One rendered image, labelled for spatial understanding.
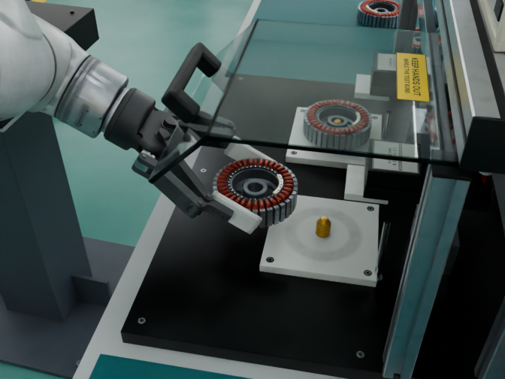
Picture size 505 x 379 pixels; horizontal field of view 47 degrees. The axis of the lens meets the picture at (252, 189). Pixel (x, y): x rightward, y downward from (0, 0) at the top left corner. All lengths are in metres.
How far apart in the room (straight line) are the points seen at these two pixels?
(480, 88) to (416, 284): 0.19
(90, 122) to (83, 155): 1.63
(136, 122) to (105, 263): 1.18
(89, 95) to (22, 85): 0.16
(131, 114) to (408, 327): 0.40
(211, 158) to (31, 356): 0.93
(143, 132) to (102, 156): 1.60
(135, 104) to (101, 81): 0.05
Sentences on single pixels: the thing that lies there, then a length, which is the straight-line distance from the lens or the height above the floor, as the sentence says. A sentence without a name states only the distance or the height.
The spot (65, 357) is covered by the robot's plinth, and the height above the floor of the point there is 0.02.
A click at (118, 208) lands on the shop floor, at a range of 2.08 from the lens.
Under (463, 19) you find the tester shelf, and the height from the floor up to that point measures 1.11.
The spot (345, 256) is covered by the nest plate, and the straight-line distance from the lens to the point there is 0.78.
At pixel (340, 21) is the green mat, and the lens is 1.49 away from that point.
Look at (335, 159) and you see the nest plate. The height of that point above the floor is 0.78.
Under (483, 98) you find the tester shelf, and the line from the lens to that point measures 0.47.
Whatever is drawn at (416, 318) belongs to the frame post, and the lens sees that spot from 0.61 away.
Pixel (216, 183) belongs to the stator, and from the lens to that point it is 0.77.
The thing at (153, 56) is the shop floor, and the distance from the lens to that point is 3.03.
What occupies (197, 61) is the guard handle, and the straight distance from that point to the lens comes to 0.61.
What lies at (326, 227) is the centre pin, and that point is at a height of 0.80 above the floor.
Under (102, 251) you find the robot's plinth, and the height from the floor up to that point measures 0.02.
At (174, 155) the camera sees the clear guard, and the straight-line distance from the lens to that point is 0.52.
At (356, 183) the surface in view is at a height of 0.88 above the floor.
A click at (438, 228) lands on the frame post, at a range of 0.53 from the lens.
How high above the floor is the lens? 1.34
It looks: 39 degrees down
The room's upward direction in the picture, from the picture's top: straight up
